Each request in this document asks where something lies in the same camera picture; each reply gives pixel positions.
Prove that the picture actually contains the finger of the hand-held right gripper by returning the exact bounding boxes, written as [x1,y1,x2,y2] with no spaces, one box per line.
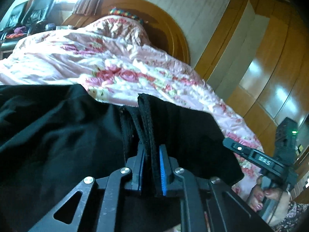
[223,137,276,173]

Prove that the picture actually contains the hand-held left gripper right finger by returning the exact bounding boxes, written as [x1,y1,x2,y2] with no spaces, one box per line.
[155,144,274,232]

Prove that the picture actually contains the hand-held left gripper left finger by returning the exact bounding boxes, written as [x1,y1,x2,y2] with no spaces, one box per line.
[28,147,148,232]

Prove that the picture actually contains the black pants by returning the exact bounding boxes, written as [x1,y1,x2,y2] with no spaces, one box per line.
[0,84,245,232]

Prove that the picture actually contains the person's right forearm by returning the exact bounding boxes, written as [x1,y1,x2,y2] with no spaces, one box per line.
[272,199,309,232]

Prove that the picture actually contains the person's right hand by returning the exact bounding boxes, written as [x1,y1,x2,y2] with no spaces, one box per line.
[250,176,290,226]

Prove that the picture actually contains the wooden wardrobe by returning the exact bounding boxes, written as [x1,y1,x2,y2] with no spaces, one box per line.
[195,0,309,199]

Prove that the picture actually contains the pink floral quilt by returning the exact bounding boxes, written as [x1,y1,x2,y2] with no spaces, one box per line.
[0,15,265,209]

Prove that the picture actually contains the wooden headboard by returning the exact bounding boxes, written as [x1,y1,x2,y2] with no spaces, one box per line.
[61,0,192,66]

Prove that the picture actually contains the colourful checked pillow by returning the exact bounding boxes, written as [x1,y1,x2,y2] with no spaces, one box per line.
[108,8,146,24]

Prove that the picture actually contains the large black office chair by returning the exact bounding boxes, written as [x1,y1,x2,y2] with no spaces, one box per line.
[24,0,56,31]

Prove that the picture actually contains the small black office chair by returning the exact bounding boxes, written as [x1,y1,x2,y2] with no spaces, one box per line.
[0,1,29,39]

